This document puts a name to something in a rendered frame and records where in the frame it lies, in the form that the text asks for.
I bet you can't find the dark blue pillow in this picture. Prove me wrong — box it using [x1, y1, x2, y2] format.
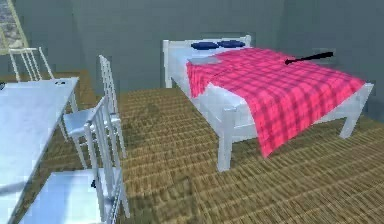
[190, 41, 220, 51]
[217, 39, 246, 49]

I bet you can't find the window with pale frame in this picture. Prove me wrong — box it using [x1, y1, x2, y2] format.
[0, 0, 30, 56]

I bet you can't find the white table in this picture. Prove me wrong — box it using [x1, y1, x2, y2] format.
[0, 76, 80, 224]

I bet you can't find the white bed frame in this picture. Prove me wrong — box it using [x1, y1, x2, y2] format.
[162, 34, 375, 173]

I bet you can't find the pink plaid blanket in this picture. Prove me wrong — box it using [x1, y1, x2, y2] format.
[185, 47, 367, 159]

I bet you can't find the white slatted chair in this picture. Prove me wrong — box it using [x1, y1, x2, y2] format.
[58, 54, 128, 170]
[8, 46, 55, 83]
[18, 96, 131, 224]

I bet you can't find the grey laptop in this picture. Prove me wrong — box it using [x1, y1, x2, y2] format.
[187, 55, 223, 66]

